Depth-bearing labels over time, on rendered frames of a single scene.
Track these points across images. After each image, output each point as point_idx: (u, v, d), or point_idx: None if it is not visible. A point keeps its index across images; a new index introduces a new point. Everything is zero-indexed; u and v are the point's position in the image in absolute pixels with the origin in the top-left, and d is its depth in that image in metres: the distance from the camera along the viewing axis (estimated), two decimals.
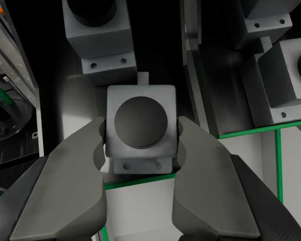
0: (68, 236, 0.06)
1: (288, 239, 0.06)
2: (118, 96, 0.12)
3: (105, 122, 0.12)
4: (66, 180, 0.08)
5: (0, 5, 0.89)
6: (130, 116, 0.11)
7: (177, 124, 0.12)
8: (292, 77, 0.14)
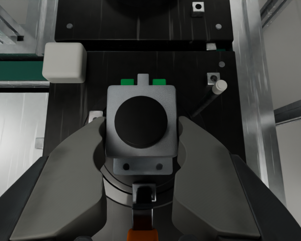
0: (68, 236, 0.06)
1: (288, 239, 0.06)
2: (118, 96, 0.12)
3: (105, 122, 0.12)
4: (66, 180, 0.08)
5: None
6: (130, 115, 0.11)
7: (177, 124, 0.12)
8: None
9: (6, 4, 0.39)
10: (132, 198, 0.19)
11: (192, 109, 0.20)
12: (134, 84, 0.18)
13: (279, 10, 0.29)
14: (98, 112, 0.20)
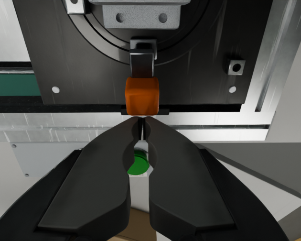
0: (90, 234, 0.06)
1: (258, 222, 0.06)
2: None
3: (139, 123, 0.12)
4: (94, 177, 0.08)
5: None
6: None
7: (145, 124, 0.12)
8: None
9: None
10: None
11: None
12: None
13: None
14: None
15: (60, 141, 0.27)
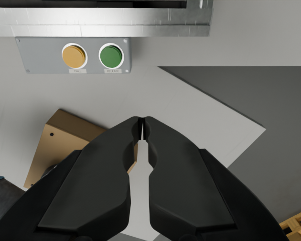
0: (90, 234, 0.06)
1: (258, 221, 0.06)
2: None
3: (139, 123, 0.12)
4: (94, 177, 0.08)
5: None
6: None
7: (145, 124, 0.12)
8: None
9: None
10: None
11: None
12: None
13: None
14: None
15: (53, 37, 0.35)
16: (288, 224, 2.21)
